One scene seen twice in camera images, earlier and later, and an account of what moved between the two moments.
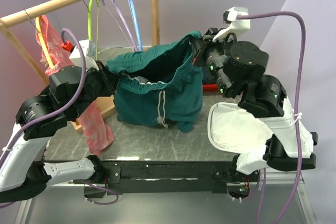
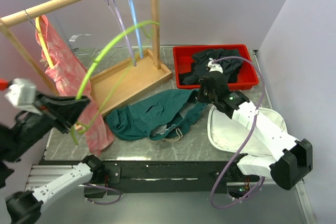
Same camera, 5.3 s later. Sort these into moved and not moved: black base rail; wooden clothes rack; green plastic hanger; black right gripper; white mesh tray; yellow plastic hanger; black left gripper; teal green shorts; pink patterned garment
Moved: black right gripper; teal green shorts; black left gripper; green plastic hanger
Not moved: pink patterned garment; black base rail; wooden clothes rack; yellow plastic hanger; white mesh tray
